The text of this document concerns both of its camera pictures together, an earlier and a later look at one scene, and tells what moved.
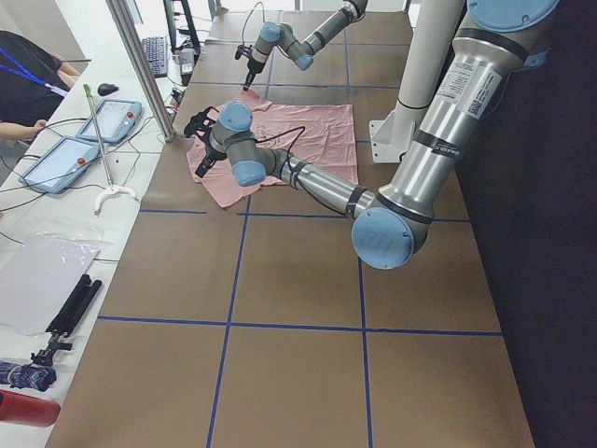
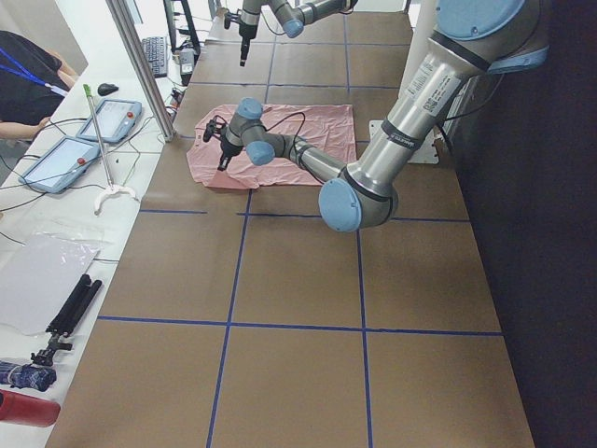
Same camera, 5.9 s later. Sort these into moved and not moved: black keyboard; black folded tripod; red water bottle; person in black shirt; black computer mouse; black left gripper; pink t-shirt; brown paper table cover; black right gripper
Moved: pink t-shirt; black right gripper; black left gripper
Not moved: red water bottle; black computer mouse; black folded tripod; person in black shirt; brown paper table cover; black keyboard
